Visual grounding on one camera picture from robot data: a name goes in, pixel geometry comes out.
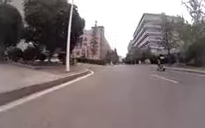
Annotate pinkish tall building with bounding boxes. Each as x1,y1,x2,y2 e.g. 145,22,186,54
71,21,113,62

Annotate grey asphalt road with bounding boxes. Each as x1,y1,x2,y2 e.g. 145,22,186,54
0,63,205,128

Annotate white lamp pole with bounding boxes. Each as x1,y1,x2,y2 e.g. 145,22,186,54
65,0,75,73

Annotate pale multi-storey building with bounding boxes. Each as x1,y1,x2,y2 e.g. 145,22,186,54
127,12,186,58

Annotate person on small vehicle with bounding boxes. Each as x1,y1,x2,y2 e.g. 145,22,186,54
156,54,167,72

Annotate large dark green tree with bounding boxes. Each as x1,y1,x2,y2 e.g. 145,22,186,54
23,0,86,63

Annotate dark kerb strip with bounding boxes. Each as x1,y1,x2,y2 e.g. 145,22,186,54
0,69,92,110

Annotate row of dark bushes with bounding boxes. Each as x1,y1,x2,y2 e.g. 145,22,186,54
0,43,67,65

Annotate grey paved pavement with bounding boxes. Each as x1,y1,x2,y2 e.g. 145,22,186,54
0,61,90,98

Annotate grey pavement with kerb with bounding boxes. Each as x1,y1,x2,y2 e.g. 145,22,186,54
165,64,205,76

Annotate row of trees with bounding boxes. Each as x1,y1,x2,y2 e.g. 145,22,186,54
158,0,205,68

